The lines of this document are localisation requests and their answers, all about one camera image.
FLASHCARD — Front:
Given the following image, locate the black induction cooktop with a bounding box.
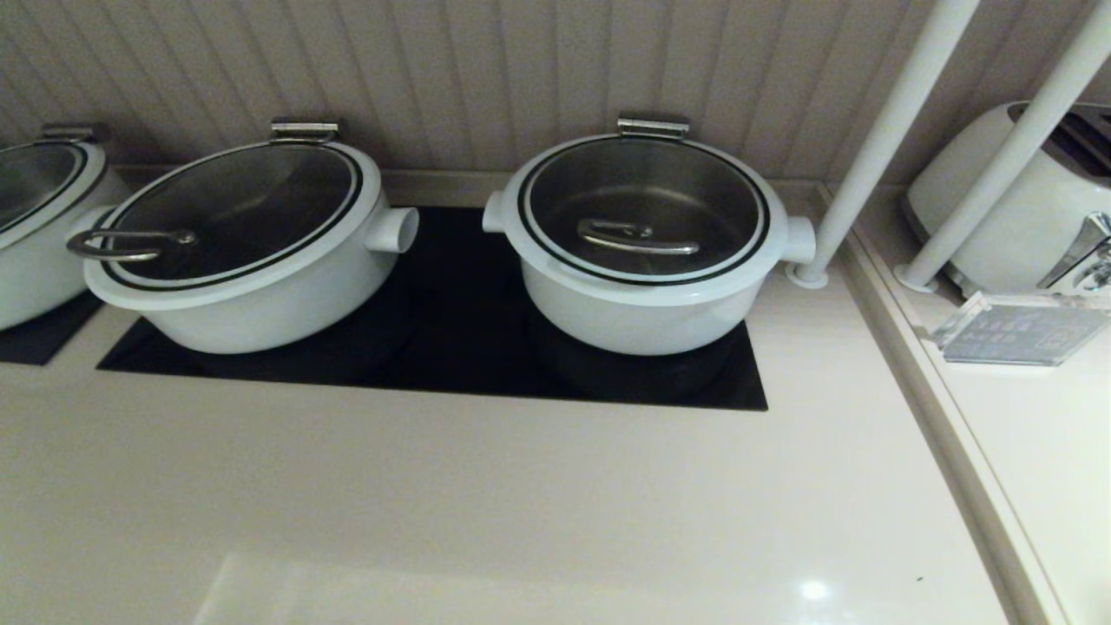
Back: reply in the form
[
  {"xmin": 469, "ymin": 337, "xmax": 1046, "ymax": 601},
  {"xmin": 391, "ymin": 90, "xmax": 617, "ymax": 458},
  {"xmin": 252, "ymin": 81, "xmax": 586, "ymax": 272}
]
[
  {"xmin": 95, "ymin": 206, "xmax": 769, "ymax": 411},
  {"xmin": 0, "ymin": 291, "xmax": 105, "ymax": 365}
]

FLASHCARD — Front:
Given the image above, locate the white cooking pot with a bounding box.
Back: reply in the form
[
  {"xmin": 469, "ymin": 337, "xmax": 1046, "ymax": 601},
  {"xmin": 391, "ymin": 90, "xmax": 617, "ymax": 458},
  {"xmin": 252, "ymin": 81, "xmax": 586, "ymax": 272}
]
[
  {"xmin": 0, "ymin": 122, "xmax": 131, "ymax": 331},
  {"xmin": 82, "ymin": 117, "xmax": 420, "ymax": 355},
  {"xmin": 482, "ymin": 115, "xmax": 818, "ymax": 357}
]

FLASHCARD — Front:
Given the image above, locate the white toaster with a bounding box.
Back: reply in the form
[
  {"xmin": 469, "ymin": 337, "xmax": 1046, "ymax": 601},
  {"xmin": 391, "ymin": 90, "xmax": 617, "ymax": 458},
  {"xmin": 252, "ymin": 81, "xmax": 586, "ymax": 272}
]
[{"xmin": 903, "ymin": 102, "xmax": 1111, "ymax": 298}]

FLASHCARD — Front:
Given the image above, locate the glass lid white rim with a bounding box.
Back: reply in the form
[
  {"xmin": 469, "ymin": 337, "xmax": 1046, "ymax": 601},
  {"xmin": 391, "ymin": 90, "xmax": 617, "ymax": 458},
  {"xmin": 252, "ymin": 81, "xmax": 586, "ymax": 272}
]
[
  {"xmin": 0, "ymin": 139, "xmax": 107, "ymax": 253},
  {"xmin": 65, "ymin": 139, "xmax": 383, "ymax": 311},
  {"xmin": 503, "ymin": 132, "xmax": 789, "ymax": 287}
]

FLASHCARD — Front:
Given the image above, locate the clear acrylic sign holder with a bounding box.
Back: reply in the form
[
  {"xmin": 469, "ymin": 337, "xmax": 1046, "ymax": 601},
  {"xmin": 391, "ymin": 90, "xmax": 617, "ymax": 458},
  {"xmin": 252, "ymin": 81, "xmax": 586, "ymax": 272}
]
[{"xmin": 929, "ymin": 291, "xmax": 1111, "ymax": 367}]

